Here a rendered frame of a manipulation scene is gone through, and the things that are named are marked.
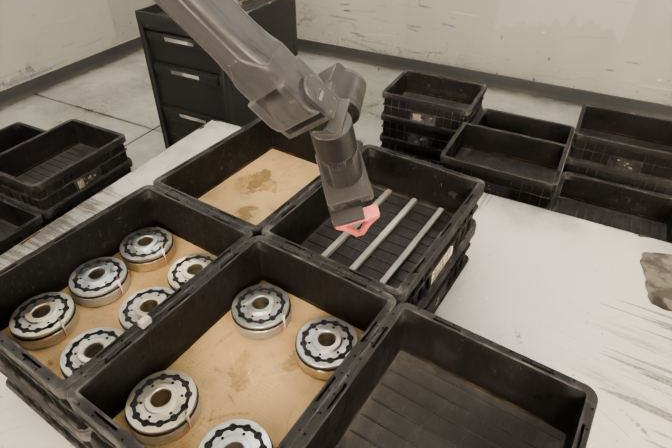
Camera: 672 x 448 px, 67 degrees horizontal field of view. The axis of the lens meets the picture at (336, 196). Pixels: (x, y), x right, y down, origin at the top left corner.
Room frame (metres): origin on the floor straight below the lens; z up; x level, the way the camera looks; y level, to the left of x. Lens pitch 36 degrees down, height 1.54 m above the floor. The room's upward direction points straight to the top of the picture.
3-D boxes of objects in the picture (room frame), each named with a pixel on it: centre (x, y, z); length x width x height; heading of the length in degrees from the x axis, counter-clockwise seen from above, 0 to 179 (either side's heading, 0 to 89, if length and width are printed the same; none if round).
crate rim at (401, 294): (0.82, -0.09, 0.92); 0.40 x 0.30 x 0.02; 147
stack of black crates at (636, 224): (1.41, -0.97, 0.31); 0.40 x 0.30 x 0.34; 62
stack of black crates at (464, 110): (2.14, -0.44, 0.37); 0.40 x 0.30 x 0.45; 62
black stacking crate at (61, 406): (0.65, 0.38, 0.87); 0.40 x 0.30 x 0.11; 147
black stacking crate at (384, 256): (0.82, -0.09, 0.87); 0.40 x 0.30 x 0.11; 147
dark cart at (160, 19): (2.42, 0.53, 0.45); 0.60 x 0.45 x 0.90; 152
